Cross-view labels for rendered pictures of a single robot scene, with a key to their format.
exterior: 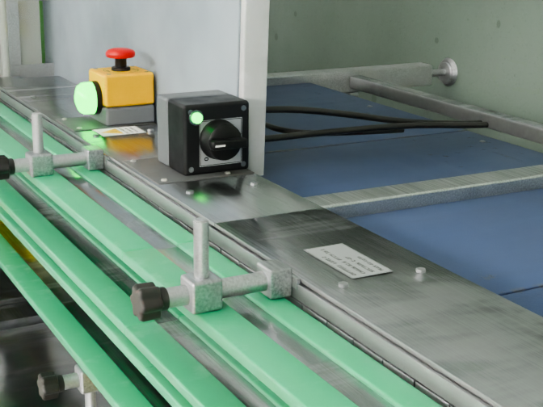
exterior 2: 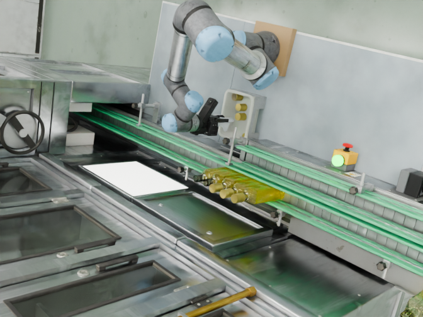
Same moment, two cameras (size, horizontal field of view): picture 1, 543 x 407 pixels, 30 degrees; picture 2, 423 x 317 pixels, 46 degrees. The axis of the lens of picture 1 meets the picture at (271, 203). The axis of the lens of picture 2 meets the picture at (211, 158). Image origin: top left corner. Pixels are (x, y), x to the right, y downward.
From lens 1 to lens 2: 1.33 m
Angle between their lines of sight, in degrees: 18
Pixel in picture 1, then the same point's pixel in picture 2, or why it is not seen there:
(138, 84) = (354, 157)
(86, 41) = (295, 131)
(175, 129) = (414, 182)
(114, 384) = (411, 266)
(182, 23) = (384, 140)
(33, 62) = (253, 132)
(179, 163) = (414, 194)
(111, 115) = (347, 168)
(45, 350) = (308, 249)
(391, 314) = not seen: outside the picture
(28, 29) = (255, 119)
